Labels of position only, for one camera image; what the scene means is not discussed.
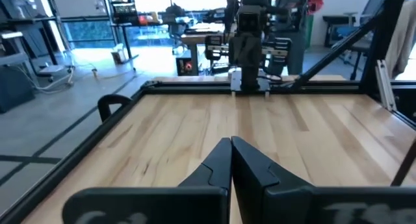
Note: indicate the black standing desk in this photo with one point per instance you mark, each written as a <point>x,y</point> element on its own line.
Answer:
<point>127,42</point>

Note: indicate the red container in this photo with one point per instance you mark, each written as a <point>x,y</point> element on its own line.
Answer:
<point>143,20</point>

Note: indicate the whiteboard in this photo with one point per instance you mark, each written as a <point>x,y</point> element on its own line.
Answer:
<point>78,3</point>

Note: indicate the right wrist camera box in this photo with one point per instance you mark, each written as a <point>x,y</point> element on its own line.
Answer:
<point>249,19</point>

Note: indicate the black equipment box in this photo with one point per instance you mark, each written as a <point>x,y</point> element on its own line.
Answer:
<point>125,11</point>

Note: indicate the silver aluminium bar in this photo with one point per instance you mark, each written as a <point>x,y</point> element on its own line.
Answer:
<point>385,84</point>

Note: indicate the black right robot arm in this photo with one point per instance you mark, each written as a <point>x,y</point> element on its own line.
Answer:
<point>250,78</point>

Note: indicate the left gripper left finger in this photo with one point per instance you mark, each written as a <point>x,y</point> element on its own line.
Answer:
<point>146,204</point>

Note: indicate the black aluminium table frame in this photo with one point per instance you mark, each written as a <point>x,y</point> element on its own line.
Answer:
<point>195,87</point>

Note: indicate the cardboard box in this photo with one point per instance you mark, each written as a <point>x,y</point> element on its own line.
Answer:
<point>118,55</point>

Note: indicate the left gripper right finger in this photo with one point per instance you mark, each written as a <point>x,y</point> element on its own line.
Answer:
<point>253,172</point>

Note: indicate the wooden table black legs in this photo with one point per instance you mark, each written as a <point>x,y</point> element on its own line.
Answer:
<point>195,39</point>

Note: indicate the beige hanging cloth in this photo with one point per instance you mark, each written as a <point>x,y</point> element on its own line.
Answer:
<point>403,39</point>

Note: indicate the person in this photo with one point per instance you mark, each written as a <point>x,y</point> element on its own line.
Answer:
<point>313,0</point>

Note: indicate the black computer tower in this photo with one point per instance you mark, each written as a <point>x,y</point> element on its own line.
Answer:
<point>16,91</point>

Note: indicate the small black computer box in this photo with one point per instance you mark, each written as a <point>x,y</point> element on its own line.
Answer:
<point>183,65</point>

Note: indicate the dark grey stacked panels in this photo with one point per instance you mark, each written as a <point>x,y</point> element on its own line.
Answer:
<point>42,32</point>

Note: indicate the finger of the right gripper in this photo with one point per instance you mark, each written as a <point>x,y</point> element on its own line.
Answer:
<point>254,50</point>
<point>238,50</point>

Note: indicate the green cabinet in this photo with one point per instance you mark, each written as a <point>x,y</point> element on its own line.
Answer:
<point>309,32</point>

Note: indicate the blue office chair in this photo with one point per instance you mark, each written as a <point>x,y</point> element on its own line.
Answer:
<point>346,32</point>

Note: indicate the grey office chair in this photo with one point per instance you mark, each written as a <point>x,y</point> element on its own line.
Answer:
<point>177,26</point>

